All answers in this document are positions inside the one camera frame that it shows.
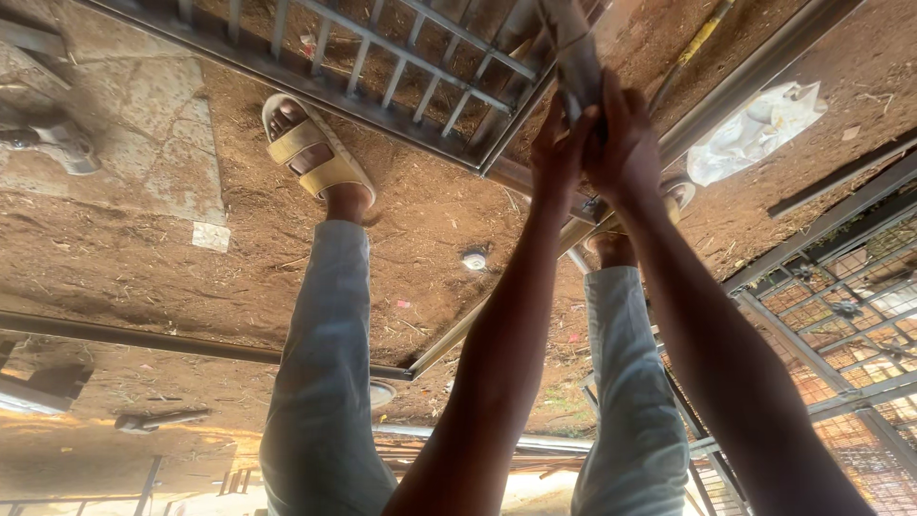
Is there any person's left hand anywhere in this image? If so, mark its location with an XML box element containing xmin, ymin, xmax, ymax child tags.
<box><xmin>529</xmin><ymin>92</ymin><xmax>600</xmax><ymax>217</ymax></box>

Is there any person's right hand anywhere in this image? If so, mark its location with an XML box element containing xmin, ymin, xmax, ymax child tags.
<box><xmin>583</xmin><ymin>68</ymin><xmax>665</xmax><ymax>210</ymax></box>

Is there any grey metal tool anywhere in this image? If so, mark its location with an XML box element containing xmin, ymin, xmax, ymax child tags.
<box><xmin>536</xmin><ymin>0</ymin><xmax>604</xmax><ymax>124</ymax></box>

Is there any long square steel tube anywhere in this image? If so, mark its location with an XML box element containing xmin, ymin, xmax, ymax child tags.
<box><xmin>405</xmin><ymin>0</ymin><xmax>866</xmax><ymax>381</ymax></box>

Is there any person's right tan sandal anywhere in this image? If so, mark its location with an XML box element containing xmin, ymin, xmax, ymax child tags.
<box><xmin>582</xmin><ymin>178</ymin><xmax>697</xmax><ymax>253</ymax></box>

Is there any person's tan sandal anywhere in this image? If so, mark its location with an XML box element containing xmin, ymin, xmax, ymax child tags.
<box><xmin>261</xmin><ymin>92</ymin><xmax>378</xmax><ymax>209</ymax></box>
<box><xmin>582</xmin><ymin>178</ymin><xmax>697</xmax><ymax>253</ymax></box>

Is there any white plastic bag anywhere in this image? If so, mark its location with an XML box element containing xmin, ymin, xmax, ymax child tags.
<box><xmin>686</xmin><ymin>80</ymin><xmax>829</xmax><ymax>188</ymax></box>

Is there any grey steel bar grille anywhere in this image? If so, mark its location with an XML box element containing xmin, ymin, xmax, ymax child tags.
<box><xmin>77</xmin><ymin>0</ymin><xmax>611</xmax><ymax>177</ymax></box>

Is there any person's left tan sandal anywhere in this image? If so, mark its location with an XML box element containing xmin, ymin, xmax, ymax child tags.
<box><xmin>261</xmin><ymin>92</ymin><xmax>378</xmax><ymax>209</ymax></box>

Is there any person's right trouser leg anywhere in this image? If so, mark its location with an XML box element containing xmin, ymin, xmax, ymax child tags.
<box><xmin>570</xmin><ymin>265</ymin><xmax>691</xmax><ymax>516</ymax></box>

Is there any person's trouser leg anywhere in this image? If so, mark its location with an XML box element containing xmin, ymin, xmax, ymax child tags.
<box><xmin>258</xmin><ymin>218</ymin><xmax>399</xmax><ymax>516</ymax></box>
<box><xmin>570</xmin><ymin>265</ymin><xmax>691</xmax><ymax>516</ymax></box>

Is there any person's left trouser leg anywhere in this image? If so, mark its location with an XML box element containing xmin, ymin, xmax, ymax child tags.
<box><xmin>258</xmin><ymin>218</ymin><xmax>399</xmax><ymax>516</ymax></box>

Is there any white tile fragment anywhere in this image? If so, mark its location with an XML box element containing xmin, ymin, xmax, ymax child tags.
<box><xmin>191</xmin><ymin>221</ymin><xmax>232</xmax><ymax>254</ymax></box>

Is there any dark steel bar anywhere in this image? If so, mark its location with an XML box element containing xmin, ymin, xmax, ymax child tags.
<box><xmin>0</xmin><ymin>310</ymin><xmax>415</xmax><ymax>382</ymax></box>

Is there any grey hammer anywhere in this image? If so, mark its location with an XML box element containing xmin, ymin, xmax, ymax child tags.
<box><xmin>115</xmin><ymin>408</ymin><xmax>212</xmax><ymax>435</ymax></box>

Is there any grey power tool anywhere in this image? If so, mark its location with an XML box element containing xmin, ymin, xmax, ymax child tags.
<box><xmin>0</xmin><ymin>118</ymin><xmax>103</xmax><ymax>177</ymax></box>

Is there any yellow hose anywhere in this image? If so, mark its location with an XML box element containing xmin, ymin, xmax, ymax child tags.
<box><xmin>649</xmin><ymin>0</ymin><xmax>737</xmax><ymax>114</ymax></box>

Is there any steel gate with wire mesh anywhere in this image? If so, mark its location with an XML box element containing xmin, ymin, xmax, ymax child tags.
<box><xmin>655</xmin><ymin>152</ymin><xmax>917</xmax><ymax>516</ymax></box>

